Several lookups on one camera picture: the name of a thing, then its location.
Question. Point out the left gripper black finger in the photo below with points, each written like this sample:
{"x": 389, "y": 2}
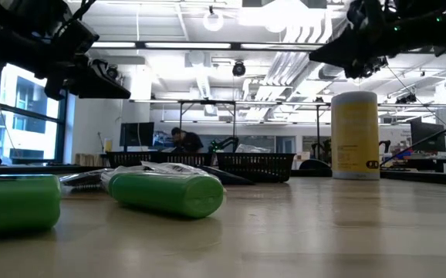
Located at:
{"x": 95, "y": 81}
{"x": 103, "y": 96}

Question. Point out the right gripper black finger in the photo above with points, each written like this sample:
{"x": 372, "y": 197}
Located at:
{"x": 342, "y": 46}
{"x": 346, "y": 61}

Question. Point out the black round puff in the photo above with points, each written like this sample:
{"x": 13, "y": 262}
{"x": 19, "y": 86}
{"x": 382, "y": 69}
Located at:
{"x": 80, "y": 179}

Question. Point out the green travel shampoo bottle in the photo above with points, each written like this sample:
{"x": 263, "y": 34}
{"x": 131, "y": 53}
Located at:
{"x": 14, "y": 204}
{"x": 169, "y": 195}

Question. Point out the navy shave butter tube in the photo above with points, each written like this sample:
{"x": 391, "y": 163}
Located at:
{"x": 230, "y": 178}

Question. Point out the background black robot arm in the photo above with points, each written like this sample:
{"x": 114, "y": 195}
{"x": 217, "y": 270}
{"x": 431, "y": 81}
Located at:
{"x": 223, "y": 143}

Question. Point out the black monitor on arm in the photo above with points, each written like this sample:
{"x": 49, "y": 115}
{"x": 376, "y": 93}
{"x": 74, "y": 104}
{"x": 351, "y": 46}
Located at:
{"x": 427, "y": 137}

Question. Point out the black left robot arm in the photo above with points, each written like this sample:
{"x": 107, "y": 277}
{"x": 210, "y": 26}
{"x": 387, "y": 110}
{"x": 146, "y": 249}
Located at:
{"x": 7, "y": 31}

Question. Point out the black ceiling spotlight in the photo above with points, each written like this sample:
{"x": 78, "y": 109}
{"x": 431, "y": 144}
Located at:
{"x": 406, "y": 98}
{"x": 373, "y": 70}

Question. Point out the yellow cup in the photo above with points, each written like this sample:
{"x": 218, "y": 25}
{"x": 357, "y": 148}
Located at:
{"x": 108, "y": 146}

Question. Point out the black computer monitor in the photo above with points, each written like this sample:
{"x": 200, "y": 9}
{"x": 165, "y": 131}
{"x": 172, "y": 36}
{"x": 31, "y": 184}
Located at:
{"x": 137, "y": 134}

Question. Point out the black slotted plastic basket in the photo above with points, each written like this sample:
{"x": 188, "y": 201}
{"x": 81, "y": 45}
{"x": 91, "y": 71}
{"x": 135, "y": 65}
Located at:
{"x": 130, "y": 159}
{"x": 257, "y": 166}
{"x": 188, "y": 159}

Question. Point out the yellow wipes canister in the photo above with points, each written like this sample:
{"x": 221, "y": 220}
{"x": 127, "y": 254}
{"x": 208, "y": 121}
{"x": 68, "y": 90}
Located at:
{"x": 355, "y": 139}

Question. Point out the person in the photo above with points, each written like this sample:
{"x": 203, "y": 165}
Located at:
{"x": 190, "y": 143}

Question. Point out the round ceiling lamp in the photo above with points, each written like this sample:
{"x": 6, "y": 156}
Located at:
{"x": 213, "y": 24}

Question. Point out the black window frame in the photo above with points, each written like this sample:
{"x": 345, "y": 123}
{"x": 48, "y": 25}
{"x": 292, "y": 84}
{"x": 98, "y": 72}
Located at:
{"x": 61, "y": 127}

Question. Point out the black ceiling dome camera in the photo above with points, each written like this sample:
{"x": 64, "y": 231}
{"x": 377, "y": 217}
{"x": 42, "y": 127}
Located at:
{"x": 238, "y": 69}

